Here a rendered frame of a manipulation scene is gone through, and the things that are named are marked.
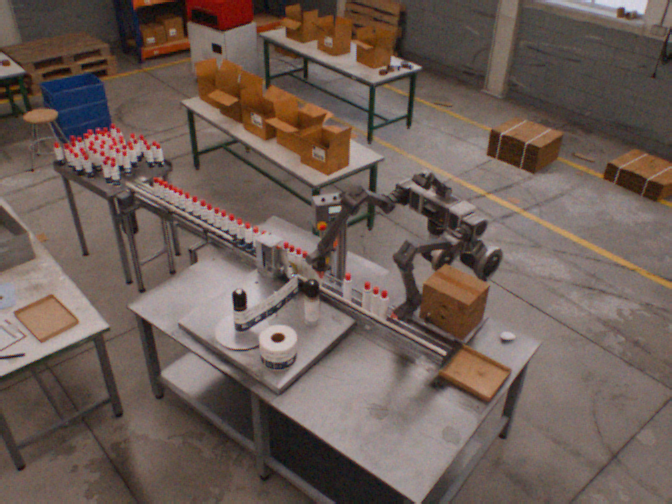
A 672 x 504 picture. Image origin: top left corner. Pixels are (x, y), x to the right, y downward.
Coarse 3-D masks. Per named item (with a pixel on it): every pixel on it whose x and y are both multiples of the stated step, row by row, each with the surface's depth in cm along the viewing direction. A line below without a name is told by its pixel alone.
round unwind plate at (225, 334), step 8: (224, 320) 363; (232, 320) 364; (264, 320) 364; (216, 328) 358; (224, 328) 358; (232, 328) 358; (256, 328) 358; (264, 328) 359; (216, 336) 353; (224, 336) 353; (232, 336) 353; (240, 336) 353; (248, 336) 353; (256, 336) 353; (224, 344) 348; (232, 344) 348; (240, 344) 348; (248, 344) 348; (256, 344) 348
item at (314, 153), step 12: (312, 132) 540; (324, 132) 547; (336, 132) 539; (348, 132) 520; (300, 144) 535; (312, 144) 524; (324, 144) 554; (336, 144) 516; (348, 144) 529; (300, 156) 542; (312, 156) 531; (324, 156) 519; (336, 156) 524; (348, 156) 536; (312, 168) 536; (324, 168) 526; (336, 168) 531
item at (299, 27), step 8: (288, 8) 806; (296, 8) 814; (288, 16) 811; (296, 16) 821; (304, 16) 786; (312, 16) 795; (280, 24) 803; (288, 24) 798; (296, 24) 792; (304, 24) 792; (312, 24) 801; (288, 32) 815; (296, 32) 804; (304, 32) 797; (312, 32) 807; (296, 40) 810; (304, 40) 803; (312, 40) 812
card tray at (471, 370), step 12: (468, 348) 353; (456, 360) 349; (468, 360) 349; (480, 360) 349; (492, 360) 346; (444, 372) 339; (456, 372) 342; (468, 372) 342; (480, 372) 342; (492, 372) 342; (504, 372) 342; (456, 384) 334; (468, 384) 334; (480, 384) 335; (492, 384) 335; (480, 396) 327; (492, 396) 327
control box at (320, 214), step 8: (312, 200) 364; (328, 200) 362; (336, 200) 362; (312, 208) 368; (320, 208) 360; (328, 208) 362; (312, 216) 371; (320, 216) 363; (312, 224) 374; (320, 224) 366; (328, 224) 368
